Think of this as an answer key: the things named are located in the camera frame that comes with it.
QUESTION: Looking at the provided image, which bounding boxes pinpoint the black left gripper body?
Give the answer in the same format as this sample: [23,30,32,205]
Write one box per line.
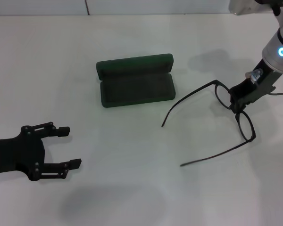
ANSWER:
[0,125,46,182]

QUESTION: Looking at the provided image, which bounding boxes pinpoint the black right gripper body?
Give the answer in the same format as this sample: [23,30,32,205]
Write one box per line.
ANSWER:
[229,58,283,106]

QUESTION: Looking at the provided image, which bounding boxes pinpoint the black glasses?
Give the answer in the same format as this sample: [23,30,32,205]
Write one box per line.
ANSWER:
[161,79,257,167]

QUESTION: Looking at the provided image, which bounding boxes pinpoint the green glasses case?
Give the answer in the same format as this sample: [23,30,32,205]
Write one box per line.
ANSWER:
[96,53,176,108]

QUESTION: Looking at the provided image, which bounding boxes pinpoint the right gripper cable with plug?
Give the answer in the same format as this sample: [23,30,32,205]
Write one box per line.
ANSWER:
[244,68,283,96]

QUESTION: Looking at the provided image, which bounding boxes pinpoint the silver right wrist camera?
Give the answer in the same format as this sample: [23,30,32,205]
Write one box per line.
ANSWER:
[228,0,274,16]

